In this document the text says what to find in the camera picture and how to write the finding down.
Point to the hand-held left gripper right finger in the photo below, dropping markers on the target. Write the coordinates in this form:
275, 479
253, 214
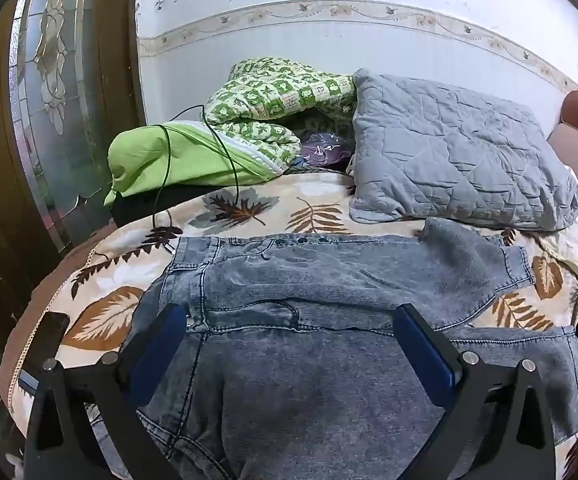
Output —
425, 355

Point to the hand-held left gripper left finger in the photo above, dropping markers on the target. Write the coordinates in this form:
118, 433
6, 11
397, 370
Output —
165, 340

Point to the blue denim pants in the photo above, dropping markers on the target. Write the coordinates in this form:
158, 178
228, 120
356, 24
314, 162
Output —
319, 285

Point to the leaf print blanket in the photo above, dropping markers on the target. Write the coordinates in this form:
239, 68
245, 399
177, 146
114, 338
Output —
119, 305

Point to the cream cloth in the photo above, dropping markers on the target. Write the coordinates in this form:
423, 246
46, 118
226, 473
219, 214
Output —
569, 250

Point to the black phone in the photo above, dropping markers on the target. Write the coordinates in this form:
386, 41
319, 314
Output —
51, 332

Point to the brown mattress edge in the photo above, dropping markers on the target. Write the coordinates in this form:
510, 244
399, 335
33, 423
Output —
34, 305

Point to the lime green pillow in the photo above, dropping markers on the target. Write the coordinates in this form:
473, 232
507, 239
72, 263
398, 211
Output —
179, 157

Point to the grey quilted pillow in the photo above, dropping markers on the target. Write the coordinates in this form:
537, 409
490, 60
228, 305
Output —
449, 155

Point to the purple printed cloth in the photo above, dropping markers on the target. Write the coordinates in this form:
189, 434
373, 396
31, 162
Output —
321, 150

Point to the green patterned quilt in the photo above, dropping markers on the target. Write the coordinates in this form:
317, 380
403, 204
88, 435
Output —
274, 105

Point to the wooden door with stained glass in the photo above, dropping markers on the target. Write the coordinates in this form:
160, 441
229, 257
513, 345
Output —
49, 90

